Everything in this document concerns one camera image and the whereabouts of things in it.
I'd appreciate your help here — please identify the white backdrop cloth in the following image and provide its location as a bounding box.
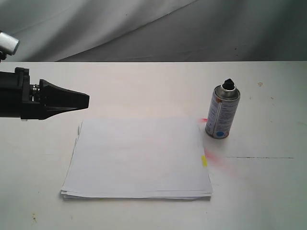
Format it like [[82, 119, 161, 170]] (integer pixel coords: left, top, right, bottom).
[[0, 0, 307, 62]]

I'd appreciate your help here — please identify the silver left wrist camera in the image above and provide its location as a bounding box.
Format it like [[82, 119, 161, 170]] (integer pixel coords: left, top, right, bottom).
[[0, 31, 20, 61]]

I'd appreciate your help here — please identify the white spray paint can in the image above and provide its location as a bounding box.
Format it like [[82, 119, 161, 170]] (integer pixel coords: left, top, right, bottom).
[[205, 79, 240, 139]]

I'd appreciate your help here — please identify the white paper stack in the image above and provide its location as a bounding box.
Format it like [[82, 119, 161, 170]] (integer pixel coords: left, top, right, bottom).
[[61, 117, 213, 199]]

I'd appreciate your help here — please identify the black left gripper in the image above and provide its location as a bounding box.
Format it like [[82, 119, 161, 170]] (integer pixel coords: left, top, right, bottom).
[[0, 67, 90, 120]]

